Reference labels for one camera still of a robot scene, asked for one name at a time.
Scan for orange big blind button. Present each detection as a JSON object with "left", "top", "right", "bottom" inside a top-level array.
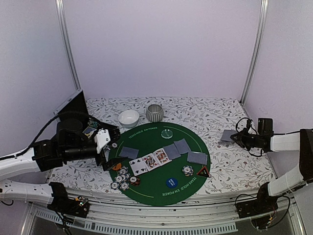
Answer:
[{"left": 112, "top": 163, "right": 122, "bottom": 171}]

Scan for blue poker chips pile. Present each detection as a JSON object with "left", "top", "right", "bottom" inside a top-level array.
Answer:
[{"left": 111, "top": 166, "right": 131, "bottom": 191}]

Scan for round green poker mat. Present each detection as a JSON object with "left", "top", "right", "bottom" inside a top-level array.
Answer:
[{"left": 109, "top": 122, "right": 210, "bottom": 206}]

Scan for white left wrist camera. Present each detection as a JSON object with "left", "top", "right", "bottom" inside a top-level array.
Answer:
[{"left": 94, "top": 128, "right": 121, "bottom": 154}]

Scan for right aluminium frame post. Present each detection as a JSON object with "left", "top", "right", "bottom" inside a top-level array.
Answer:
[{"left": 240, "top": 0, "right": 269, "bottom": 106}]

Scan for boxed card deck in case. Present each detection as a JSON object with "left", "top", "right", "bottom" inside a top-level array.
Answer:
[{"left": 83, "top": 127, "right": 96, "bottom": 137}]

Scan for face-down cards player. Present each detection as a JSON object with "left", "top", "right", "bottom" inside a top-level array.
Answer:
[{"left": 119, "top": 147, "right": 139, "bottom": 159}]

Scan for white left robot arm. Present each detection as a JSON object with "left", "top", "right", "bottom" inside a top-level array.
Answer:
[{"left": 0, "top": 111, "right": 126, "bottom": 212}]

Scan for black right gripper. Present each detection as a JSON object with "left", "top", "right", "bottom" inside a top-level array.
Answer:
[{"left": 231, "top": 128, "right": 263, "bottom": 151}]

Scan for black triangular all-in marker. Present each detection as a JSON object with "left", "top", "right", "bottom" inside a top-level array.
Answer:
[{"left": 197, "top": 166, "right": 211, "bottom": 178}]

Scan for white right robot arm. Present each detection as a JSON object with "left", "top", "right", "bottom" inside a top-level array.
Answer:
[{"left": 230, "top": 118, "right": 313, "bottom": 213}]

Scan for face-up king card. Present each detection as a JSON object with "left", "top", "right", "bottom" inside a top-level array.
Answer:
[{"left": 153, "top": 148, "right": 172, "bottom": 165}]

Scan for face-down board card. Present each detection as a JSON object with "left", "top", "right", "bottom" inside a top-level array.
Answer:
[
  {"left": 174, "top": 139, "right": 191, "bottom": 154},
  {"left": 163, "top": 144, "right": 181, "bottom": 160}
]

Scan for aluminium frame post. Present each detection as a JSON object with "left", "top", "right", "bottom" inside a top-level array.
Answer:
[
  {"left": 55, "top": 0, "right": 81, "bottom": 90},
  {"left": 240, "top": 0, "right": 269, "bottom": 106}
]

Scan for poker chip row upper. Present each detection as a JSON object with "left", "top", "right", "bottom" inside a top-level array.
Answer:
[{"left": 88, "top": 120, "right": 100, "bottom": 129}]

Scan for aluminium poker chip case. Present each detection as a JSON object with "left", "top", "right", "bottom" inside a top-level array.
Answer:
[{"left": 53, "top": 89, "right": 118, "bottom": 130}]

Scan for blue poker chip stack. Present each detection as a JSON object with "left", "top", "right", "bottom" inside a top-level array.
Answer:
[{"left": 182, "top": 165, "right": 194, "bottom": 176}]

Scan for floral white tablecloth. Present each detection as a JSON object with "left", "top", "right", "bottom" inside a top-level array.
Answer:
[{"left": 46, "top": 97, "right": 276, "bottom": 196}]

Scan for clear acrylic dealer button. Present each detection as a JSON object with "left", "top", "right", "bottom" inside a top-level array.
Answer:
[{"left": 161, "top": 129, "right": 173, "bottom": 139}]

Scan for grey playing card deck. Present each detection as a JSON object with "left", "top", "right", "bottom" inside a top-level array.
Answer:
[{"left": 220, "top": 130, "right": 237, "bottom": 142}]

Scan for face-up queen card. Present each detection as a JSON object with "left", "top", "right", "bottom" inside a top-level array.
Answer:
[{"left": 142, "top": 154, "right": 160, "bottom": 171}]

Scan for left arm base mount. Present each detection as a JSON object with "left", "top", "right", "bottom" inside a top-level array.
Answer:
[{"left": 47, "top": 196, "right": 90, "bottom": 218}]

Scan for face-up clubs card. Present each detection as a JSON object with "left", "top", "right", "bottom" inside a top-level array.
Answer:
[{"left": 129, "top": 158, "right": 148, "bottom": 176}]

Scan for blue small blind button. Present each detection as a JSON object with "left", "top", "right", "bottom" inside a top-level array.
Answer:
[{"left": 166, "top": 177, "right": 178, "bottom": 188}]

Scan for white ceramic bowl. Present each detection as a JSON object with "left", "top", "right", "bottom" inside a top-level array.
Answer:
[{"left": 118, "top": 110, "right": 140, "bottom": 128}]

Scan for red black poker chip stack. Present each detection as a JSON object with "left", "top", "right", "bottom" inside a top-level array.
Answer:
[{"left": 129, "top": 176, "right": 140, "bottom": 186}]

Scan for playing cards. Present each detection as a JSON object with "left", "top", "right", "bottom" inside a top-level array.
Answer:
[{"left": 187, "top": 152, "right": 208, "bottom": 165}]

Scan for striped grey ceramic cup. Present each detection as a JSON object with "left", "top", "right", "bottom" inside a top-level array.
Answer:
[{"left": 146, "top": 104, "right": 164, "bottom": 122}]

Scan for left aluminium frame post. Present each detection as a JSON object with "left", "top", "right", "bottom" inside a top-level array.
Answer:
[{"left": 55, "top": 0, "right": 81, "bottom": 90}]

